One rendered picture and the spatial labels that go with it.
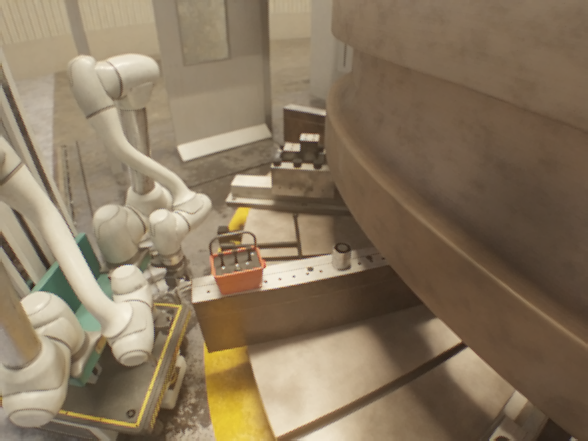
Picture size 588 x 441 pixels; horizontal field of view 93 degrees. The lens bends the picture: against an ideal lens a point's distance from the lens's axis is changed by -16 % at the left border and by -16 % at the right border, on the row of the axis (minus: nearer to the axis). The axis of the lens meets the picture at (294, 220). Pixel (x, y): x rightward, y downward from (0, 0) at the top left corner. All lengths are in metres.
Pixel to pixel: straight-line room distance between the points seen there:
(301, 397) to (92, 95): 1.37
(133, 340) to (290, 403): 0.81
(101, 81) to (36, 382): 0.86
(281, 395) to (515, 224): 1.11
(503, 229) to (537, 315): 0.24
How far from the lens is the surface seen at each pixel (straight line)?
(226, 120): 4.32
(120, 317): 0.90
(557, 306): 0.92
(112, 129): 1.16
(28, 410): 1.04
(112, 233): 1.41
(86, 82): 1.15
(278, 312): 1.48
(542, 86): 0.75
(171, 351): 1.70
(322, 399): 1.51
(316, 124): 3.32
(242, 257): 1.33
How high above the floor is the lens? 1.69
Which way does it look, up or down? 36 degrees down
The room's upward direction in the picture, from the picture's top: straight up
